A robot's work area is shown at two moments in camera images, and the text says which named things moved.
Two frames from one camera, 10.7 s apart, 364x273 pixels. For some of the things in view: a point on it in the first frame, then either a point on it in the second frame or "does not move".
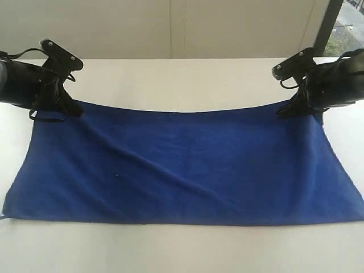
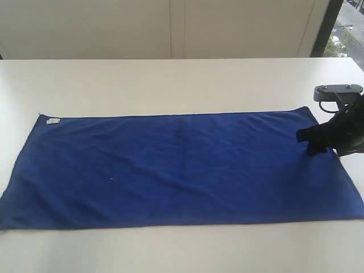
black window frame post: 333,10 does not move
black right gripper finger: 297,106 -> 315,135
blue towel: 121,164 does not move
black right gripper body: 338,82 -> 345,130
